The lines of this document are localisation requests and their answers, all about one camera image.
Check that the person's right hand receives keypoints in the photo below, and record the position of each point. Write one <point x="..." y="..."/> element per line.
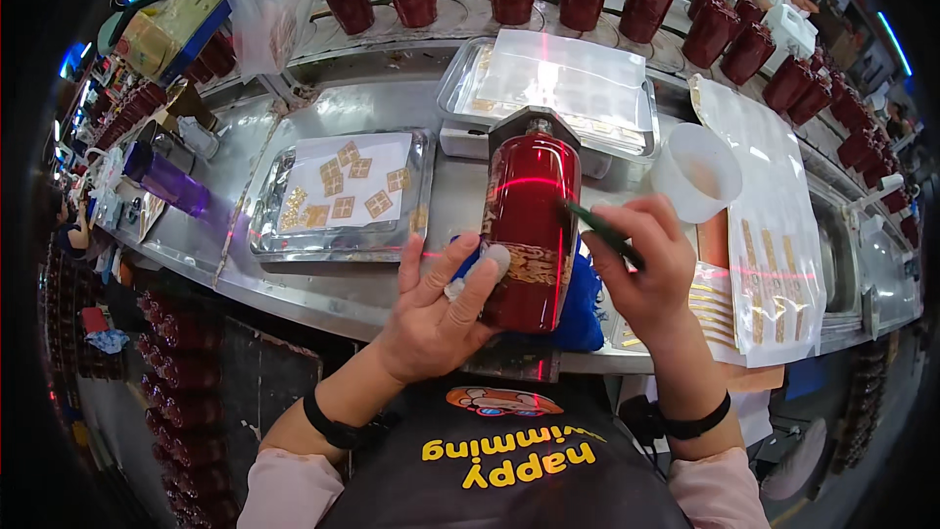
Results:
<point x="653" y="286"/>

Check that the person's left hand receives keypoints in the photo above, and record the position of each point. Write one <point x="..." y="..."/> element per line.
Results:
<point x="430" y="330"/>

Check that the green pen tool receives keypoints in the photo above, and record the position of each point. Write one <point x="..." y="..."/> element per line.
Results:
<point x="606" y="235"/>

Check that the red glazed bottle gold label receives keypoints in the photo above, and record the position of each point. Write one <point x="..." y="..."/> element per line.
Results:
<point x="530" y="213"/>

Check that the sheet of gold strip labels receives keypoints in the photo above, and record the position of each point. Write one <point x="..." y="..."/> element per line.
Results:
<point x="709" y="301"/>

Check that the blue cloth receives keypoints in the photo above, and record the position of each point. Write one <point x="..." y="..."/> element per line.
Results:
<point x="584" y="308"/>

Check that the translucent white plastic cup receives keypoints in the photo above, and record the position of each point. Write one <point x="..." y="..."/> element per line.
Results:
<point x="697" y="169"/>

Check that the black wrist band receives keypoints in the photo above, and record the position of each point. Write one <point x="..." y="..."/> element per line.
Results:
<point x="334" y="426"/>
<point x="690" y="422"/>

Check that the clear bag of gold strips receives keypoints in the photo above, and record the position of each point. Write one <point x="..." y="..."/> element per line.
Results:
<point x="764" y="184"/>

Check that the person's body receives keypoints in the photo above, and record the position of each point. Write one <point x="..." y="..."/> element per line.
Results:
<point x="507" y="470"/>

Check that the group of square gold stickers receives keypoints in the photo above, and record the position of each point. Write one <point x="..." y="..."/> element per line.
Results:
<point x="334" y="187"/>

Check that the white paper sheet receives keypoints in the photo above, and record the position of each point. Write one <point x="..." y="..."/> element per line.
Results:
<point x="382" y="154"/>

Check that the white scale base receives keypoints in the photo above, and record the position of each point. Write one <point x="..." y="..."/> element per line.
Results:
<point x="466" y="143"/>

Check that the metal tray with white paper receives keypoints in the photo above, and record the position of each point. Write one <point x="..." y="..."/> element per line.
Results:
<point x="264" y="231"/>

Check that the person's legs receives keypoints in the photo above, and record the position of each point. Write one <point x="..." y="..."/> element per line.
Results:
<point x="797" y="459"/>

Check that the stack of clear plastic sheets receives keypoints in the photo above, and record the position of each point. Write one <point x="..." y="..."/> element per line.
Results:
<point x="569" y="77"/>

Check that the metal tray with clear sheets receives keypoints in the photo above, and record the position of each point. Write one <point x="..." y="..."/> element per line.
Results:
<point x="459" y="88"/>

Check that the crate of red bottles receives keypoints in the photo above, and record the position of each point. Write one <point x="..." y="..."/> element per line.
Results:
<point x="187" y="397"/>

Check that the white plastic jug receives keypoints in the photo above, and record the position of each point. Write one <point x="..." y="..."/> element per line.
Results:
<point x="789" y="26"/>

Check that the small gold sticker sheet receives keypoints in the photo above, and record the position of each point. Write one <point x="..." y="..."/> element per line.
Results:
<point x="150" y="214"/>

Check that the purple glass bottle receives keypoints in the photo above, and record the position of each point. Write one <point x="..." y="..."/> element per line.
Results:
<point x="165" y="180"/>

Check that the white plastic bag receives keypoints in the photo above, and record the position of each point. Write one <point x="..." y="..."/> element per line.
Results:
<point x="106" y="184"/>

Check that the clear plastic bag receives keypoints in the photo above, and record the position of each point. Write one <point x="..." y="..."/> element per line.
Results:
<point x="268" y="0"/>

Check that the shelf of red bottles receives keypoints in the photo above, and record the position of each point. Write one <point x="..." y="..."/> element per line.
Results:
<point x="128" y="114"/>

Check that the yellow carton with blue edge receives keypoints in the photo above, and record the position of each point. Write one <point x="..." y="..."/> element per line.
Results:
<point x="172" y="18"/>

